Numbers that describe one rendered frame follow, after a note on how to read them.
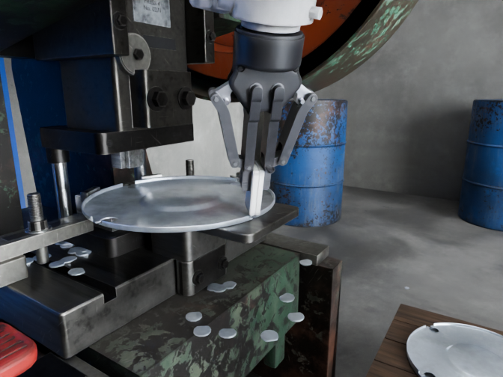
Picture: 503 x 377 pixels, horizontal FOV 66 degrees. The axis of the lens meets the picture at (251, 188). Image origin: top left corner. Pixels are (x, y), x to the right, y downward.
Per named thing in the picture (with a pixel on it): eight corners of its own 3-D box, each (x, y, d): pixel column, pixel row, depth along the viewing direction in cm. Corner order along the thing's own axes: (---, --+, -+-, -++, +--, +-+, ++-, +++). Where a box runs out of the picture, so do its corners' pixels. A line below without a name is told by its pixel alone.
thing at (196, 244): (299, 286, 60) (302, 203, 57) (249, 332, 49) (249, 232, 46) (180, 250, 73) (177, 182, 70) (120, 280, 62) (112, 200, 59)
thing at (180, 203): (310, 196, 63) (310, 191, 62) (169, 253, 41) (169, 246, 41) (188, 173, 80) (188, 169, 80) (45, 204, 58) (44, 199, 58)
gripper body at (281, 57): (237, 32, 37) (232, 123, 42) (320, 35, 39) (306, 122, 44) (224, 18, 43) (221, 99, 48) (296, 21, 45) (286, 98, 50)
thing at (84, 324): (267, 238, 81) (268, 211, 79) (66, 361, 44) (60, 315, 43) (165, 214, 97) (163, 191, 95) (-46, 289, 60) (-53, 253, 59)
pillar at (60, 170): (75, 219, 65) (66, 136, 62) (63, 223, 64) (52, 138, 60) (68, 217, 66) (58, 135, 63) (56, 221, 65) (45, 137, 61)
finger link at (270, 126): (263, 75, 46) (275, 75, 46) (257, 159, 52) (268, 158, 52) (272, 87, 42) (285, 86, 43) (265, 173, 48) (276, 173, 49)
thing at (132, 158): (147, 164, 67) (145, 143, 66) (124, 169, 63) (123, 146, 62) (135, 162, 68) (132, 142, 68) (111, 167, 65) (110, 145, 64)
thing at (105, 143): (197, 153, 70) (197, 123, 69) (103, 173, 54) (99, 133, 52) (137, 146, 78) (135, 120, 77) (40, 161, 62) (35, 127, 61)
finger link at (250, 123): (265, 87, 42) (252, 86, 42) (254, 174, 48) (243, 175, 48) (257, 75, 45) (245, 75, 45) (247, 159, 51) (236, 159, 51)
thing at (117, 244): (200, 221, 73) (199, 206, 72) (111, 259, 57) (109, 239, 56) (141, 208, 82) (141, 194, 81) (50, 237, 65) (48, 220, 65)
